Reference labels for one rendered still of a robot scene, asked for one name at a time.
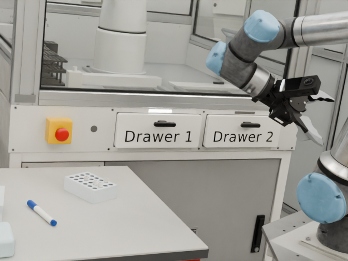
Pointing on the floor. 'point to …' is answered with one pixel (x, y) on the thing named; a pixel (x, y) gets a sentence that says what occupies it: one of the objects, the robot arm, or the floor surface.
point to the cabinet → (197, 190)
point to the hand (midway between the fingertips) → (331, 122)
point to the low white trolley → (92, 219)
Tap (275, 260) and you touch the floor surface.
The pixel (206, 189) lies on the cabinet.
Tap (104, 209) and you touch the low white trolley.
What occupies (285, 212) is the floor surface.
